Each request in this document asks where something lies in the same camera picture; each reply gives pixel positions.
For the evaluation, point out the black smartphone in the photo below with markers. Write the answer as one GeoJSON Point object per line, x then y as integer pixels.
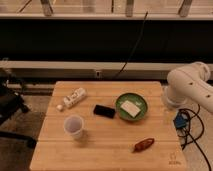
{"type": "Point", "coordinates": [104, 111]}

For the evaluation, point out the black office chair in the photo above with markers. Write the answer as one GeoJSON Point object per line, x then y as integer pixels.
{"type": "Point", "coordinates": [10, 103]}

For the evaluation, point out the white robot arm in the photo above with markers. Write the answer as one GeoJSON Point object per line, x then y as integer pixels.
{"type": "Point", "coordinates": [189, 82]}

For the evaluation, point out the blue connector box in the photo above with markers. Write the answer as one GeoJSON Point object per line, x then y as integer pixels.
{"type": "Point", "coordinates": [179, 121]}

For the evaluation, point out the white wall outlet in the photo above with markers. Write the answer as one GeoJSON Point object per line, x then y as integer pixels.
{"type": "Point", "coordinates": [98, 74]}

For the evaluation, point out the white plastic bottle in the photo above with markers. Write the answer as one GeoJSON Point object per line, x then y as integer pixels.
{"type": "Point", "coordinates": [72, 99]}

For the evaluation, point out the green plate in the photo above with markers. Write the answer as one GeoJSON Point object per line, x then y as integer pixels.
{"type": "Point", "coordinates": [136, 99]}

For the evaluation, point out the white card on plate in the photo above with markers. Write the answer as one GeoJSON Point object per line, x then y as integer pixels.
{"type": "Point", "coordinates": [130, 108]}

